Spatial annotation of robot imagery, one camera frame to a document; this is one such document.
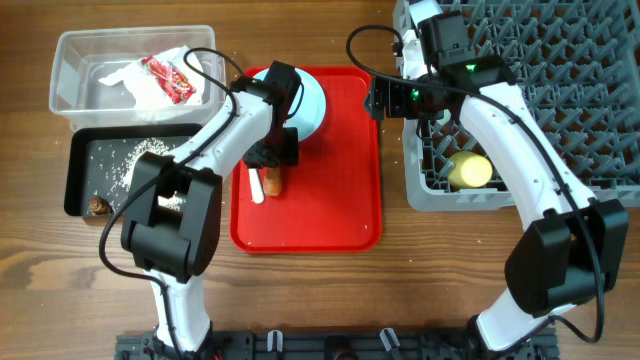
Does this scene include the orange carrot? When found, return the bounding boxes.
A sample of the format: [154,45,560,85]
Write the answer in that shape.
[263,167,283,197]

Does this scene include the brown food scrap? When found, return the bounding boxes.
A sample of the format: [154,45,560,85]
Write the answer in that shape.
[88,196,112,216]

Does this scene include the red plastic tray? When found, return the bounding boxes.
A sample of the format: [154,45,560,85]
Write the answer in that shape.
[229,66,382,253]

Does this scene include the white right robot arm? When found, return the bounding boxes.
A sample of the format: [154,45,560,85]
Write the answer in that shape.
[365,1,629,359]

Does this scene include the red candy wrapper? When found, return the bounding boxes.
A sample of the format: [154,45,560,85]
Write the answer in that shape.
[141,55,196,104]

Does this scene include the black food waste tray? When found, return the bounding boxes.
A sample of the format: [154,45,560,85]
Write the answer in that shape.
[64,124,201,218]

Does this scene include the mint green bowl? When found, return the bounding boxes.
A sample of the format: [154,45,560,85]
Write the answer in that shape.
[436,110,451,126]

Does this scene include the white plastic spoon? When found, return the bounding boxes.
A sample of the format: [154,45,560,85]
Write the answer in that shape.
[248,168,265,204]

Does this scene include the grey dishwasher rack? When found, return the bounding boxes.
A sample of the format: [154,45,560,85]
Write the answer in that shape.
[392,0,639,207]

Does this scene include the white paper napkin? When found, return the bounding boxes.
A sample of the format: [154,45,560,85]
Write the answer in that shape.
[99,46,205,110]

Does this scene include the yellow cup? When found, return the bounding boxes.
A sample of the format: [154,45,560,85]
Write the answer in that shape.
[447,151,493,189]

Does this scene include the light blue plate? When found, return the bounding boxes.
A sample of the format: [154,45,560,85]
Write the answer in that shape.
[284,67,327,143]

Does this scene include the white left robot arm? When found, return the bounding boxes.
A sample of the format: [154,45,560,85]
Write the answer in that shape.
[113,61,302,359]

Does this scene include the pile of white rice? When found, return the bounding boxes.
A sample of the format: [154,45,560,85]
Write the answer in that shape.
[89,137,173,202]

